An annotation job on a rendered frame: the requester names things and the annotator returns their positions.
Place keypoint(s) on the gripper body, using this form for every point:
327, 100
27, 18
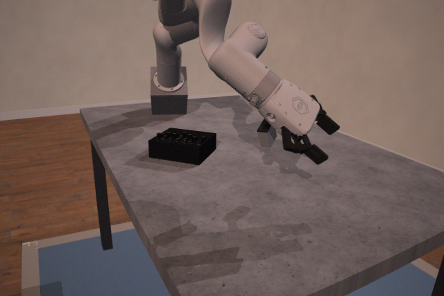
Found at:
291, 107

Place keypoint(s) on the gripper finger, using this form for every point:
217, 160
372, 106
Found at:
312, 151
324, 121

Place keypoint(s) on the black lighting desk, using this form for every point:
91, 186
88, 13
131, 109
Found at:
179, 145

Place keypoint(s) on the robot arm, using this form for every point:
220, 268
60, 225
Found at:
235, 61

